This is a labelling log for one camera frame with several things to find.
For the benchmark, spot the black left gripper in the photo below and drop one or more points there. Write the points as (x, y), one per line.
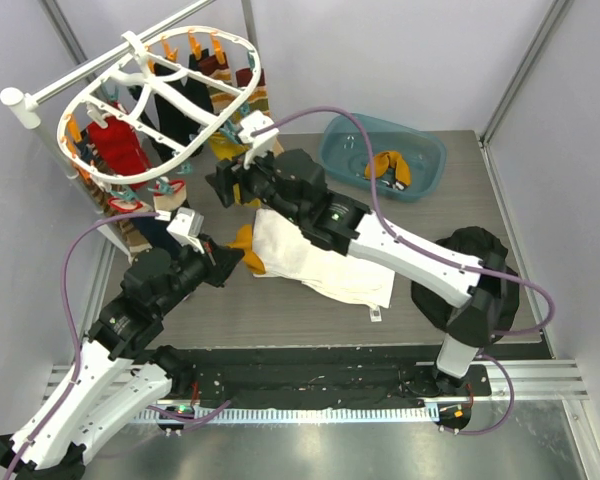
(220, 260)

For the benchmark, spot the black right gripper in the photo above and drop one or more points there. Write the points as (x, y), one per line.
(237, 181)

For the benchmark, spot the white oval clip hanger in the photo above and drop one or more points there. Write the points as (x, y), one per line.
(150, 111)

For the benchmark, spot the yellow sock striped cuff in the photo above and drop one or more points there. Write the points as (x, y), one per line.
(391, 169)

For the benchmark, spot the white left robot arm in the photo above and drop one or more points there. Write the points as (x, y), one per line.
(116, 377)

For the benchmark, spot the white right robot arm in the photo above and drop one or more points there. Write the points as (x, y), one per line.
(294, 185)

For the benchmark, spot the white folded towel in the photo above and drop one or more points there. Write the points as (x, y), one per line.
(285, 253)

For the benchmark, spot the beige striped long sock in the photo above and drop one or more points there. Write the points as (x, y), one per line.
(258, 100)

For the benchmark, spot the black sock white stripes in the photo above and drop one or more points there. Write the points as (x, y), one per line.
(172, 121)

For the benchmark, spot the maroon tan striped sock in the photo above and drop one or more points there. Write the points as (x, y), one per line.
(205, 96)

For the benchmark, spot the teal plastic basin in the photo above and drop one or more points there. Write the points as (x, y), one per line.
(344, 155)

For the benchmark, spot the white drying rack stand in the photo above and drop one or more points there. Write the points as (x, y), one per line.
(24, 105)

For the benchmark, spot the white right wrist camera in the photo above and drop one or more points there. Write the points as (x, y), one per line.
(258, 132)

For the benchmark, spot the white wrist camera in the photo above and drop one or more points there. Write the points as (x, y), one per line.
(258, 132)
(184, 225)

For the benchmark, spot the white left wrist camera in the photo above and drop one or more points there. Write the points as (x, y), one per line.
(184, 225)

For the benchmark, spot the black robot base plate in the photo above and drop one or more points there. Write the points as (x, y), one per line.
(328, 377)

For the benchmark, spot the aluminium cable duct rail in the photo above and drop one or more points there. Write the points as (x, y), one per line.
(531, 382)

